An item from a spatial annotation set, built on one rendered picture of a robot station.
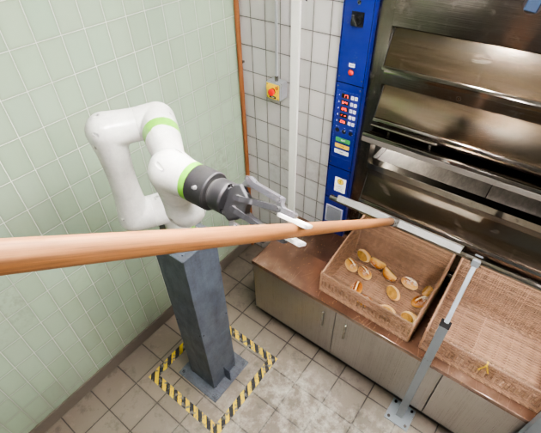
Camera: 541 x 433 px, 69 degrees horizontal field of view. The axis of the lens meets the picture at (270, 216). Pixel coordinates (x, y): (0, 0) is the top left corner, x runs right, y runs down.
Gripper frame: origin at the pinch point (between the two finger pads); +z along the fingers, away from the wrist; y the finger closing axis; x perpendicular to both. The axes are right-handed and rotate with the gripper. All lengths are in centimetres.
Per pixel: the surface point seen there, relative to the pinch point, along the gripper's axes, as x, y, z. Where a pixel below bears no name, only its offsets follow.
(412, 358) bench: -139, 65, 30
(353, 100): -124, -46, -46
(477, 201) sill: -145, -20, 25
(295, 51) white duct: -116, -60, -82
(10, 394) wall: -39, 149, -128
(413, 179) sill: -146, -19, -6
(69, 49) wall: -27, -20, -127
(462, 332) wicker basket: -156, 45, 45
